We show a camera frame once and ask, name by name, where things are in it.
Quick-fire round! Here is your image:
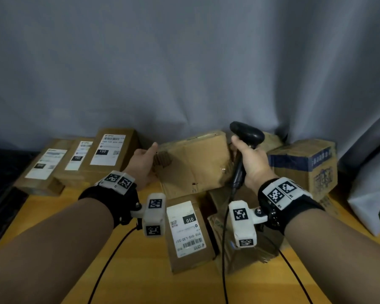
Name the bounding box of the black wristband with marker tags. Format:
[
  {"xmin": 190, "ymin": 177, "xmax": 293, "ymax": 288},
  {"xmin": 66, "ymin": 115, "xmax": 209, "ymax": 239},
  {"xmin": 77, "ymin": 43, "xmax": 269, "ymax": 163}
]
[
  {"xmin": 257, "ymin": 177, "xmax": 325, "ymax": 236},
  {"xmin": 78, "ymin": 170, "xmax": 140, "ymax": 229}
]

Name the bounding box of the person's right hand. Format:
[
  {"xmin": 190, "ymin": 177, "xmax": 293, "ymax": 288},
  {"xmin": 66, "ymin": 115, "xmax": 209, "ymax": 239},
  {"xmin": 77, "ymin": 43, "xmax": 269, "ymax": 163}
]
[{"xmin": 230, "ymin": 136, "xmax": 281, "ymax": 193}]

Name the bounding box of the person's right forearm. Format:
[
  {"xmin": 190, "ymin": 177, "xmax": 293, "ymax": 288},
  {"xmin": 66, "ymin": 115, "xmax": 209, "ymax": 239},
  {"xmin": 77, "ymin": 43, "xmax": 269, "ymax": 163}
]
[{"xmin": 283, "ymin": 207, "xmax": 380, "ymax": 304}]

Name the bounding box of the black barcode scanner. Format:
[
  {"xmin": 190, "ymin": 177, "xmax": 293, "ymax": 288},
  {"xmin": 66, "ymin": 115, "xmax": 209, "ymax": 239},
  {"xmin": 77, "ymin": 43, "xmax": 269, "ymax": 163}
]
[{"xmin": 229, "ymin": 121, "xmax": 266, "ymax": 189}]

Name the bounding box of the yellow taped labelled cardboard box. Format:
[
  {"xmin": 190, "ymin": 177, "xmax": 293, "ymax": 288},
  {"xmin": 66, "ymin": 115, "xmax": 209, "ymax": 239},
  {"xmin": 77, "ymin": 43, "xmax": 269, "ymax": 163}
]
[{"xmin": 52, "ymin": 137, "xmax": 97, "ymax": 187}]

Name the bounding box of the person's left forearm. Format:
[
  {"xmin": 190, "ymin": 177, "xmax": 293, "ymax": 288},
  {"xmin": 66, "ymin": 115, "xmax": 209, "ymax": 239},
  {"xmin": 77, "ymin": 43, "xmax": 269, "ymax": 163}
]
[{"xmin": 0, "ymin": 198, "xmax": 114, "ymax": 304}]

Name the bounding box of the person's left hand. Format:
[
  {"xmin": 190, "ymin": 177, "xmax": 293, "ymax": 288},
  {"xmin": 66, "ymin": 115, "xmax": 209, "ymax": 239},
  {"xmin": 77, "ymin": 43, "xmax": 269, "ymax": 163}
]
[{"xmin": 126, "ymin": 142, "xmax": 159, "ymax": 192}]

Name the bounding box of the pile of unsorted cardboard parcels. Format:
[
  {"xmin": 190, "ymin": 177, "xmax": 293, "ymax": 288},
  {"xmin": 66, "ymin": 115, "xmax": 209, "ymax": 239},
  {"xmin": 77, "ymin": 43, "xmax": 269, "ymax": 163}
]
[{"xmin": 207, "ymin": 131, "xmax": 344, "ymax": 276}]

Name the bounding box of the black camera cable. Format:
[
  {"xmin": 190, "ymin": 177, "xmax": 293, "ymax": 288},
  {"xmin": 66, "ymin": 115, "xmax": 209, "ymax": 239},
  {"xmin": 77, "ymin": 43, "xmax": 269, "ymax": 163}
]
[
  {"xmin": 87, "ymin": 226, "xmax": 138, "ymax": 304},
  {"xmin": 263, "ymin": 234, "xmax": 314, "ymax": 304}
]

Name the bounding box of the black scanner cable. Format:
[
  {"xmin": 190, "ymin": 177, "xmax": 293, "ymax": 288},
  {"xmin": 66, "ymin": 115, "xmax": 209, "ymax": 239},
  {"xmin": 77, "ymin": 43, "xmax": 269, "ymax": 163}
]
[{"xmin": 221, "ymin": 183, "xmax": 236, "ymax": 304}]

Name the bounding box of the black plastic crate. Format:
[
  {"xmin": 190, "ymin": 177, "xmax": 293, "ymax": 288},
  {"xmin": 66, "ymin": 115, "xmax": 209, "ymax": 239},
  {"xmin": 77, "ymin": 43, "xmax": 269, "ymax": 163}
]
[{"xmin": 0, "ymin": 148, "xmax": 40, "ymax": 257}]

